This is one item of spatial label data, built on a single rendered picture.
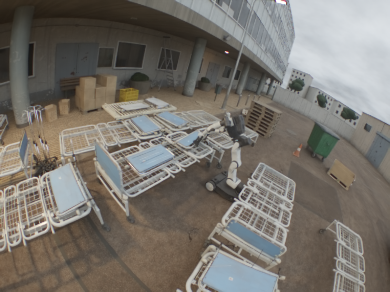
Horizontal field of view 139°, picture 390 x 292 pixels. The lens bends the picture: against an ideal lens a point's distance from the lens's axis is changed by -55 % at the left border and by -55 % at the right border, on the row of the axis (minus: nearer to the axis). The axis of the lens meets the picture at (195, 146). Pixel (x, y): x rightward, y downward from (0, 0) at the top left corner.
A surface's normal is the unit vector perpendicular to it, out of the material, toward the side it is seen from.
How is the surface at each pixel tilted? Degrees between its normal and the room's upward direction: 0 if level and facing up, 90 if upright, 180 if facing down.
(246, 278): 7
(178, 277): 0
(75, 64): 90
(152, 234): 0
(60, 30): 90
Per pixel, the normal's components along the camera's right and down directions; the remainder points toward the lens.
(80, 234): 0.24, -0.84
